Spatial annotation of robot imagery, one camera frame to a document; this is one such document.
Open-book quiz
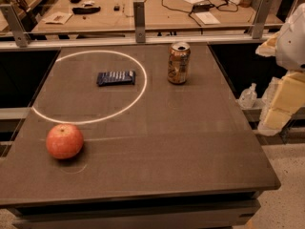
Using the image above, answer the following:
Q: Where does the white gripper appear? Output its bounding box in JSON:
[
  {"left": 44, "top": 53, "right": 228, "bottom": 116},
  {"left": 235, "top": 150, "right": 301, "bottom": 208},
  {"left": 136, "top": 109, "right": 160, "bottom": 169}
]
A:
[{"left": 255, "top": 3, "right": 305, "bottom": 131}]

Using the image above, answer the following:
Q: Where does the dark blue rxbar wrapper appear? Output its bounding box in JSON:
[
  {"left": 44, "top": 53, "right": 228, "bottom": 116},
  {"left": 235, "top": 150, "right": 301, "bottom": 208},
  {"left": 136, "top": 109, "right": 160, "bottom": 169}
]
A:
[{"left": 96, "top": 71, "right": 135, "bottom": 87}]

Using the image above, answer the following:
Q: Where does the red apple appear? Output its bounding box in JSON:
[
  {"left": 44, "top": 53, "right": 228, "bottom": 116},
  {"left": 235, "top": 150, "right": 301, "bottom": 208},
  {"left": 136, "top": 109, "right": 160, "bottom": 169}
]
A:
[{"left": 46, "top": 123, "right": 84, "bottom": 159}]

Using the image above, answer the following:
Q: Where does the clear plastic bottle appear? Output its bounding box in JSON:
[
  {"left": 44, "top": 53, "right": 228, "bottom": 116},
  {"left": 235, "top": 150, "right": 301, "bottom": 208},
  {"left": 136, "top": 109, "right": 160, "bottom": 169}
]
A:
[{"left": 238, "top": 83, "right": 257, "bottom": 109}]

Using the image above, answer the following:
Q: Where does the white paper card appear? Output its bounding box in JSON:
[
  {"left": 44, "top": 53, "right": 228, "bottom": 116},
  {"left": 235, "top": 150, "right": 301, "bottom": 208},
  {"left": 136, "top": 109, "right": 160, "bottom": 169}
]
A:
[{"left": 195, "top": 11, "right": 220, "bottom": 25}]

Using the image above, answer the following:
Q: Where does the orange soda can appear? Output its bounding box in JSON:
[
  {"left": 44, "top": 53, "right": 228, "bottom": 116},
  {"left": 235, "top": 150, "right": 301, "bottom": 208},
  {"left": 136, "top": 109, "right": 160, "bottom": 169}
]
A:
[{"left": 168, "top": 42, "right": 191, "bottom": 84}]

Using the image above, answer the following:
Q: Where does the black power adapter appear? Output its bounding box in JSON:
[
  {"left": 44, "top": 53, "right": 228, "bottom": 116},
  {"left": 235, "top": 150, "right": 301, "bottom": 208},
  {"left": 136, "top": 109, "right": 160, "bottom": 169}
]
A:
[{"left": 193, "top": 3, "right": 214, "bottom": 12}]

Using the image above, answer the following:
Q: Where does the wooden back table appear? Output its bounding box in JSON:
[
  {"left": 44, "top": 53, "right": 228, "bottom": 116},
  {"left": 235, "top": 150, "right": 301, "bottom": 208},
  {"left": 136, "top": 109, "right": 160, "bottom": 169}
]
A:
[{"left": 33, "top": 0, "right": 256, "bottom": 33}]

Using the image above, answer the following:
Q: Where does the small black cube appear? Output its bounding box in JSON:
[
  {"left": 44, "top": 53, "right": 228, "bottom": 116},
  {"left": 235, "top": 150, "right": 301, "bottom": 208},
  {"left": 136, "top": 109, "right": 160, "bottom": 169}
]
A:
[{"left": 113, "top": 5, "right": 120, "bottom": 10}]

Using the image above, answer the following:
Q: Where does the black flat tool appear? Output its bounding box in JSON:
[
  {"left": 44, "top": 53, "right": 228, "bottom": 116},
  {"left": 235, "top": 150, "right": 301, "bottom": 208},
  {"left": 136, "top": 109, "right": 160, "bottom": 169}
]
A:
[{"left": 72, "top": 7, "right": 101, "bottom": 15}]

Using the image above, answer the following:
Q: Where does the tan paper envelope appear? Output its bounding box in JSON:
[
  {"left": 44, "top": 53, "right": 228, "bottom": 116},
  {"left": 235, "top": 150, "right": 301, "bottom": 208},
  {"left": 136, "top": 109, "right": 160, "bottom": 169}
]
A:
[{"left": 43, "top": 11, "right": 72, "bottom": 25}]

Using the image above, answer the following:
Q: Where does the right metal bracket post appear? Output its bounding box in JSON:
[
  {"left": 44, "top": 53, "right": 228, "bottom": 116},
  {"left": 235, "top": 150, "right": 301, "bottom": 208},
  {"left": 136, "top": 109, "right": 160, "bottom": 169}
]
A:
[{"left": 250, "top": 0, "right": 273, "bottom": 39}]

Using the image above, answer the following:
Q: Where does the metal bracket post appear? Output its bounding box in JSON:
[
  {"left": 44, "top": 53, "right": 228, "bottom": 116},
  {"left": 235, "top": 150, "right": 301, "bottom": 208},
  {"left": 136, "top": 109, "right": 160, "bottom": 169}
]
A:
[
  {"left": 250, "top": 0, "right": 273, "bottom": 39},
  {"left": 0, "top": 4, "right": 31, "bottom": 48},
  {"left": 133, "top": 1, "right": 146, "bottom": 43}
]

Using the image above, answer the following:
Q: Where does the black cable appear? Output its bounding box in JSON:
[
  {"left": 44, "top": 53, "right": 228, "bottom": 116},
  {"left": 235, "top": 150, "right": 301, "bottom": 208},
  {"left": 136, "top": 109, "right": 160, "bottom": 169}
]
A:
[{"left": 160, "top": 0, "right": 239, "bottom": 28}]

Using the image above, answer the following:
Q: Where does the middle metal bracket post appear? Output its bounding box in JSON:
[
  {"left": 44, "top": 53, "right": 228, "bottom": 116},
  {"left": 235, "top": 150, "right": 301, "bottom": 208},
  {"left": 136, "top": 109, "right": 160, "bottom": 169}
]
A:
[{"left": 133, "top": 1, "right": 146, "bottom": 43}]

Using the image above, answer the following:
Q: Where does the left metal bracket post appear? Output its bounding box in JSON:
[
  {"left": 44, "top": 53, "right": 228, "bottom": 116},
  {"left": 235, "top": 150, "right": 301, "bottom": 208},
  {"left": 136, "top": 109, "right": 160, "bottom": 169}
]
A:
[{"left": 0, "top": 4, "right": 31, "bottom": 48}]

